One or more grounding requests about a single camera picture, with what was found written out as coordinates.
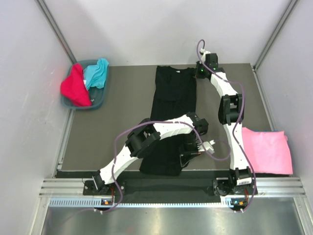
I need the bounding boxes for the aluminium front rail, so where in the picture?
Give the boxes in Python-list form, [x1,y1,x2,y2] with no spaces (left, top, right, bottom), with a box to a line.
[39,177,305,197]

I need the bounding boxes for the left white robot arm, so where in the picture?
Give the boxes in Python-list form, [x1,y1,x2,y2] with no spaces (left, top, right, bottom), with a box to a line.
[92,112,214,194]

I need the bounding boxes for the blue laundry basket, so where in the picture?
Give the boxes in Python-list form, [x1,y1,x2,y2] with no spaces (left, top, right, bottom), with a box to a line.
[61,59,109,110]

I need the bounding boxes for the folded pink t shirt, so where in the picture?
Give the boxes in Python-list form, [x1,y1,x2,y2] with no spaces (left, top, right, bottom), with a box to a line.
[242,127,293,175]

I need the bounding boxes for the aluminium frame post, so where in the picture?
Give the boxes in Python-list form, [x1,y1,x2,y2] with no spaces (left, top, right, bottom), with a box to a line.
[35,0,77,64]
[252,0,299,72]

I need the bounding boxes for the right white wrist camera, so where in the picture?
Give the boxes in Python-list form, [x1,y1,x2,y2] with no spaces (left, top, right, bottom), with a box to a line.
[199,48,211,61]

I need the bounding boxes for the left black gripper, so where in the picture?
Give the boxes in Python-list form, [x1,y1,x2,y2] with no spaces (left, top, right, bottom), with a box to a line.
[179,134,201,166]

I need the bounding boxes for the right aluminium frame post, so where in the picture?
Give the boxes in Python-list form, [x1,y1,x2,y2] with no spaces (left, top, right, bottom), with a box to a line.
[252,0,299,72]

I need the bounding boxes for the slotted grey cable duct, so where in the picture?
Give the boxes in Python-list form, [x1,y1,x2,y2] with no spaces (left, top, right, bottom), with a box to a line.
[49,197,243,208]

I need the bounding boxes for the teal t shirt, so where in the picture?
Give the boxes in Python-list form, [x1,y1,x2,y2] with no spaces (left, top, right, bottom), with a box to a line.
[83,58,109,90]

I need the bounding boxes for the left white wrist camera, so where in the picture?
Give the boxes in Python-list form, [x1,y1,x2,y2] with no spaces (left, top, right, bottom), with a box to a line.
[202,140,215,154]

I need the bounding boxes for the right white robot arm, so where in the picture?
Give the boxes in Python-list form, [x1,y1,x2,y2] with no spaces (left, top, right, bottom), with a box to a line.
[195,49,253,196]

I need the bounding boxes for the red t shirt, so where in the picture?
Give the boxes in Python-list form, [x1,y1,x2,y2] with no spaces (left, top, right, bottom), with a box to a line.
[60,63,92,107]

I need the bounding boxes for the black t shirt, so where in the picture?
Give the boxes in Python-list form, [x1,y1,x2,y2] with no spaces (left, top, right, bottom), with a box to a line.
[139,66,197,176]

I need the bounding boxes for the left aluminium frame post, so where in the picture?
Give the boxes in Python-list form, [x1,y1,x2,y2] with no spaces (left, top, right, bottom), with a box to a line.
[35,0,77,64]

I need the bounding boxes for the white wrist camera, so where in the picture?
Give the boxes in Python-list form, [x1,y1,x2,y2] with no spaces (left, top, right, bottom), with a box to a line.
[202,140,215,154]
[199,48,211,61]

